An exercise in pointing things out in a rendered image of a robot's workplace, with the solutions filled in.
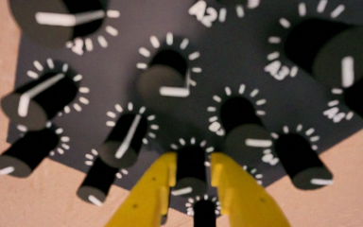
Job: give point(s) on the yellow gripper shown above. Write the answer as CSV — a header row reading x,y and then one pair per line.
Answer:
x,y
245,202

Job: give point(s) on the black knob box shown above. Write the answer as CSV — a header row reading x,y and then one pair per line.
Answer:
x,y
112,85

